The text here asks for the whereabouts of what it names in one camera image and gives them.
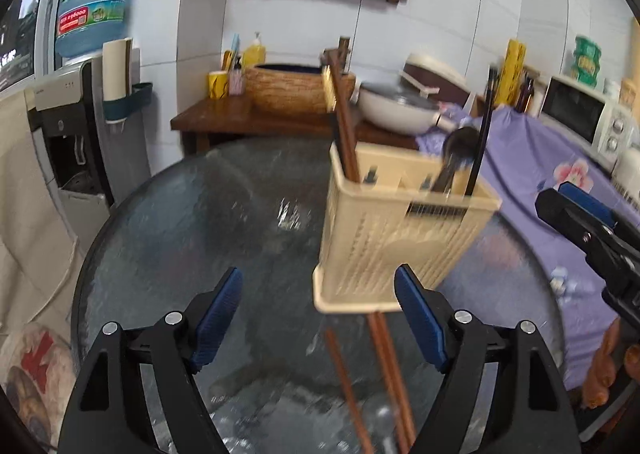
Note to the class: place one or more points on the dark glass bottle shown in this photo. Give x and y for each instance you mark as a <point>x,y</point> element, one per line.
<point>526,94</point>

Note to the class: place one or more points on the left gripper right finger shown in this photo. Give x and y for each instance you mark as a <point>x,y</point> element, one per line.
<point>530,410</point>

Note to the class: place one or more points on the water dispenser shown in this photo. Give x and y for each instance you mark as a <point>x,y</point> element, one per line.
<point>96,147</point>

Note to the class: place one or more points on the yellow roll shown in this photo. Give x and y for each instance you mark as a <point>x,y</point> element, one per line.
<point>510,74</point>

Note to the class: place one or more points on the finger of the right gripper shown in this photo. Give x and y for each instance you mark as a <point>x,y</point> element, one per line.
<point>589,203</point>

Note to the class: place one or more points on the beige fabric cover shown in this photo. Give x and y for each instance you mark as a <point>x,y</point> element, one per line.
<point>40,261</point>

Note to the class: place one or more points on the right hand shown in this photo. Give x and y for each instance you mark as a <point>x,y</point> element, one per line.
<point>602,371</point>

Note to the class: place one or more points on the yellow soap bottle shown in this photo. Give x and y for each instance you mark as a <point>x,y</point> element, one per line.
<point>254,54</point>

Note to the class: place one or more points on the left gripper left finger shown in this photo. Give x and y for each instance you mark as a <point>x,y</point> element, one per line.
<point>107,411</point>

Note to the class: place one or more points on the brown white rice cooker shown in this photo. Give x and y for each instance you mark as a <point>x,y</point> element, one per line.
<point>424,72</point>

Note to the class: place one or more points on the green jar stack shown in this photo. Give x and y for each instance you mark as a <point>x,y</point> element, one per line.
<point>586,65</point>

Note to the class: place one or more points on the woven basin sink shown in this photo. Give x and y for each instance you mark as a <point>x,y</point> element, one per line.
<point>286,89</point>

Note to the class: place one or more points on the window with frame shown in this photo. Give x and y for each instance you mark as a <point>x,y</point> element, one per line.
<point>25,34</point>

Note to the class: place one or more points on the black chopstick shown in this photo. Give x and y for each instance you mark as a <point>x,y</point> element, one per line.
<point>491,91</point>

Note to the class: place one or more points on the brown wooden counter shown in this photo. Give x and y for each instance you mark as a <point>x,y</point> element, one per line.
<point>212,122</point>

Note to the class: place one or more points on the yellow mug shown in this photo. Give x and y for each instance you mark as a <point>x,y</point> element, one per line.
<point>218,84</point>

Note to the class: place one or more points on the white microwave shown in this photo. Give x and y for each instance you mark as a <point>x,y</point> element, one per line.
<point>602,127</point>

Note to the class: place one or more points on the white pot with lid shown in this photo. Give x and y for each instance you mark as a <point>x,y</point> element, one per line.
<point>401,111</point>

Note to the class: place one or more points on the wooden chopstick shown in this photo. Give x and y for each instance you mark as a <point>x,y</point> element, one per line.
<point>329,78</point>
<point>344,116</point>
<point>383,349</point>
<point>366,444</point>
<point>400,378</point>

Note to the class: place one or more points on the beige plastic utensil basket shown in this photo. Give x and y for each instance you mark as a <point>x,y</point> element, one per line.
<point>372,228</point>

